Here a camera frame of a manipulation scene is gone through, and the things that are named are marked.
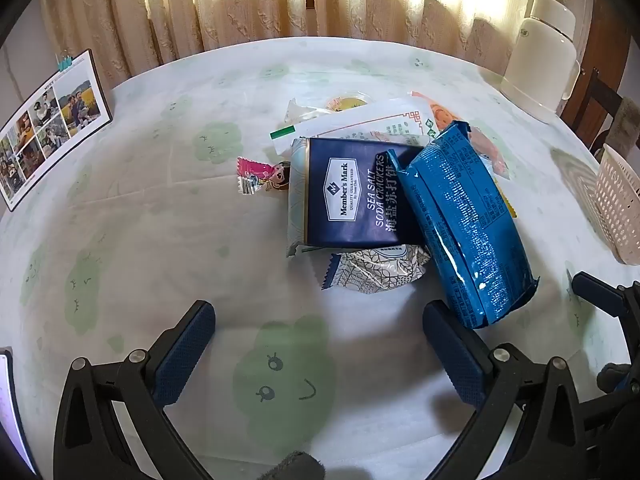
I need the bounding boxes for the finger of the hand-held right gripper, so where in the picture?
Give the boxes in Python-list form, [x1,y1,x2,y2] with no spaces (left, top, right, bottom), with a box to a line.
[571,271,631,311]

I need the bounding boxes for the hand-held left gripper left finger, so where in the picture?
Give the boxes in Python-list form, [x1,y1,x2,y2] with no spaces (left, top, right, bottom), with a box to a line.
[52,300,217,480]

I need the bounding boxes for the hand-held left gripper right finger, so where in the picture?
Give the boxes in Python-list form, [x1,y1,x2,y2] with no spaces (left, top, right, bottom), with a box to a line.
[422,301,591,480]

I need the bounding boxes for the white plastic basket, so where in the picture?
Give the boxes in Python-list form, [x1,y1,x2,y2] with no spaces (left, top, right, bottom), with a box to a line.
[591,143,640,266]

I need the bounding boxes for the white patterned snack packet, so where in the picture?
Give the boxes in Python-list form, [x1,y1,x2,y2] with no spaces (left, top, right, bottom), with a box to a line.
[320,245,432,295]

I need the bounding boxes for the blue biscuit packet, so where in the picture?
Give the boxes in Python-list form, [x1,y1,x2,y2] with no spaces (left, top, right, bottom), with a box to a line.
[382,121,541,331]

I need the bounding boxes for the dark blue cracker packet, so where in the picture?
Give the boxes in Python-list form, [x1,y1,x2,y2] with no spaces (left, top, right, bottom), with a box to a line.
[286,136,431,258]

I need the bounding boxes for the pink candy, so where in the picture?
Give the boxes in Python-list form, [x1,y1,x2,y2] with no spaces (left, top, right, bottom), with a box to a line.
[236,156,272,195]

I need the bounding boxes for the doll print candy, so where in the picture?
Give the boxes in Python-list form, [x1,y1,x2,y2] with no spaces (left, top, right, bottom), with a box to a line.
[264,160,292,193]

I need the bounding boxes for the orange snack packet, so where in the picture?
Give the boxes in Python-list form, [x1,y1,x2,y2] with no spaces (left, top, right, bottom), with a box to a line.
[410,91,513,181]

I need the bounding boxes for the large white green-striped packet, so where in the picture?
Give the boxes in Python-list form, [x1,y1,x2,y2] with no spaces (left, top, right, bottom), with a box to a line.
[269,97,441,158]

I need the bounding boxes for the yellow jelly cup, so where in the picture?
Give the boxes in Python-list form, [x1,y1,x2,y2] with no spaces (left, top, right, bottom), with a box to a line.
[325,91,372,112]

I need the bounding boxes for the person's right hand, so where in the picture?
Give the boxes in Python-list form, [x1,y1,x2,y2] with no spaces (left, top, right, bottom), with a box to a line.
[597,361,633,395]

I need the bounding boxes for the person's left hand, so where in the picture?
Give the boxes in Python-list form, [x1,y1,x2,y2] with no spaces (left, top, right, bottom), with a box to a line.
[269,451,327,480]

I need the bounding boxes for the white green-print tablecloth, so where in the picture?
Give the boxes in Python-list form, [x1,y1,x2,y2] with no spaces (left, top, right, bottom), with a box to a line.
[0,36,640,480]

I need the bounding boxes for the grey fuzzy chair cover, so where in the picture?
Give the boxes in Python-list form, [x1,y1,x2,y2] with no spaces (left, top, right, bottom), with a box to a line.
[606,96,640,153]

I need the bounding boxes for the dark wooden chair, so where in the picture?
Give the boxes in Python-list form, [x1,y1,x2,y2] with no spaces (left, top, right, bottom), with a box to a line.
[560,67,640,161]

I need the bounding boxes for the white thermos jug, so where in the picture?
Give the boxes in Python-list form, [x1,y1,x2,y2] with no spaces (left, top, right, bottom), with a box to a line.
[500,0,583,125]

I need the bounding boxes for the brown wooden door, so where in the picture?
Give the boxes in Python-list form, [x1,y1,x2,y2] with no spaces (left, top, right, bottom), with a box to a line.
[570,0,633,111]

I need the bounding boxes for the photo desk calendar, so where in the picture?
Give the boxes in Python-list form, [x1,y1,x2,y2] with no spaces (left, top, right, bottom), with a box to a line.
[0,49,112,212]

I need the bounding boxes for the beige lace curtain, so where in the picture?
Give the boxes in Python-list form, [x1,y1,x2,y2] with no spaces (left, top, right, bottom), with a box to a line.
[40,0,601,81]

